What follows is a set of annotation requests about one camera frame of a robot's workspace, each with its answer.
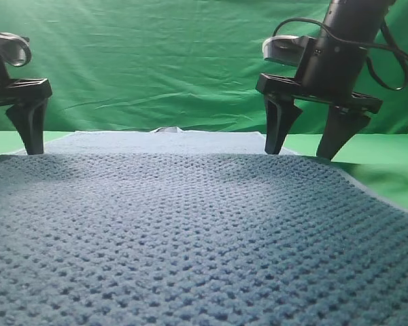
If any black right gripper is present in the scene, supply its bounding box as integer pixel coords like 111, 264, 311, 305
256, 37, 383, 160

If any blue waffle weave towel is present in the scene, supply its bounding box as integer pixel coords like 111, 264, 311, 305
0, 132, 408, 325

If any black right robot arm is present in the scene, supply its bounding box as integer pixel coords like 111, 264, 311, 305
256, 1, 390, 160

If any green backdrop cloth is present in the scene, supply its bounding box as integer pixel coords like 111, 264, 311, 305
0, 0, 408, 135

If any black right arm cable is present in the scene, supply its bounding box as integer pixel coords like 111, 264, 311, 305
270, 0, 408, 92

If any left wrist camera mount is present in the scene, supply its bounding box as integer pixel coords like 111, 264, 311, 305
0, 32, 32, 67

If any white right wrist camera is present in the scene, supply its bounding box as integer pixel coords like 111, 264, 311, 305
262, 35, 313, 67

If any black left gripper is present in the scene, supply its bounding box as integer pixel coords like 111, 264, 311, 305
0, 47, 53, 156

